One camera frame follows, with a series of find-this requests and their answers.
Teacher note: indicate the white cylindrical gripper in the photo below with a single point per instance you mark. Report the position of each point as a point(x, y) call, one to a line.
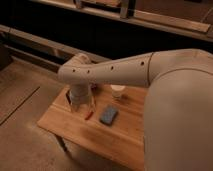
point(80, 94)

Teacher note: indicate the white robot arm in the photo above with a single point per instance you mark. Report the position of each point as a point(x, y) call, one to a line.
point(178, 108)

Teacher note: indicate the blue rectangular eraser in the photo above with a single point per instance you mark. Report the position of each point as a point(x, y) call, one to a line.
point(108, 115)

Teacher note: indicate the red pen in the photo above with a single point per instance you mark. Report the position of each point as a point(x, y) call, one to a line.
point(92, 108)

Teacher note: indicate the white paper cup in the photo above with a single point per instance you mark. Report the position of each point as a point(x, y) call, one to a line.
point(117, 91)

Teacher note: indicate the wooden table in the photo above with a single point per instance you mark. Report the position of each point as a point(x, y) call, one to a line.
point(121, 142)

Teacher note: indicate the metal chair leg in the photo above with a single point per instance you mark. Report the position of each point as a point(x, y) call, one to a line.
point(124, 8)

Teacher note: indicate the long wooden shelf rail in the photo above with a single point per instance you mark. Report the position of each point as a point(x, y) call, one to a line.
point(40, 51)

